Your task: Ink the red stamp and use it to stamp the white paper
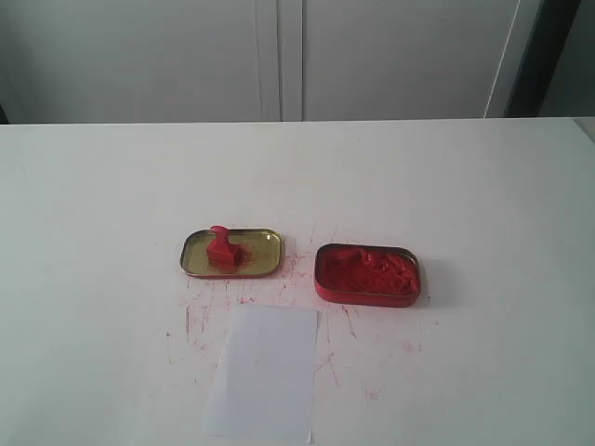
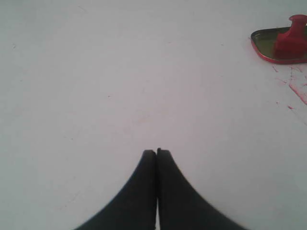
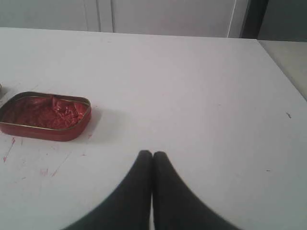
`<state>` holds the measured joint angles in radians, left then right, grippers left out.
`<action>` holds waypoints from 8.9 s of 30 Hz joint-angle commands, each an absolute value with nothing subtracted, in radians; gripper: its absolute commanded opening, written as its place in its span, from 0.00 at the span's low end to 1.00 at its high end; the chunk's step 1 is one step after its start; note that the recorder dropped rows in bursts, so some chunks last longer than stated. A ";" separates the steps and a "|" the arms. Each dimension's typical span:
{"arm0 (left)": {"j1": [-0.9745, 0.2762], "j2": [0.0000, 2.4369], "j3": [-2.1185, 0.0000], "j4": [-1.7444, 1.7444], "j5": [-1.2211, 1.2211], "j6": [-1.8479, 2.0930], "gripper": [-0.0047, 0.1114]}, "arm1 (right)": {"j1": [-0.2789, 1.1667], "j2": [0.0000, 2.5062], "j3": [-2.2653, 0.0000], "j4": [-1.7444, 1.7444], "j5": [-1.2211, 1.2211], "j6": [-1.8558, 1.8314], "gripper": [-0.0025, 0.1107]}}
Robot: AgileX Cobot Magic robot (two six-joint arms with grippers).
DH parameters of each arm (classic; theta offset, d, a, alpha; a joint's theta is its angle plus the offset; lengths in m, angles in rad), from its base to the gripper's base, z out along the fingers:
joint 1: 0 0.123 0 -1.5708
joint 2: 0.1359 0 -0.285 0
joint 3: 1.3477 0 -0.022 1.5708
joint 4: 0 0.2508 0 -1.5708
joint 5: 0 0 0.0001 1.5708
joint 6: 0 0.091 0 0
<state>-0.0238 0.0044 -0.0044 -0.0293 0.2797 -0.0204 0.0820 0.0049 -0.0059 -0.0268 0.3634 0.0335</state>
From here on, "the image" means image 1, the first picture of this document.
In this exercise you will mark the white paper sheet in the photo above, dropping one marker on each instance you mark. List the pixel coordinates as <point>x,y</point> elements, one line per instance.
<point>264,384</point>

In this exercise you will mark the white cabinet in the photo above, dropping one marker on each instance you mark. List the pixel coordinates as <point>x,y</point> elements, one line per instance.
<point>73,62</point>

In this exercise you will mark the red ink tin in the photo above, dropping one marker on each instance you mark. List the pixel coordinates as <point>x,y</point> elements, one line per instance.
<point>367,275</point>

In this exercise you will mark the red rubber stamp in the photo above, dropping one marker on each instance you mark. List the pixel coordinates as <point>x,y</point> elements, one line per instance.
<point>221,253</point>

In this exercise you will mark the gold tin lid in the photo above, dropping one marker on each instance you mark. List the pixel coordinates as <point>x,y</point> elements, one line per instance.
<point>259,253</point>

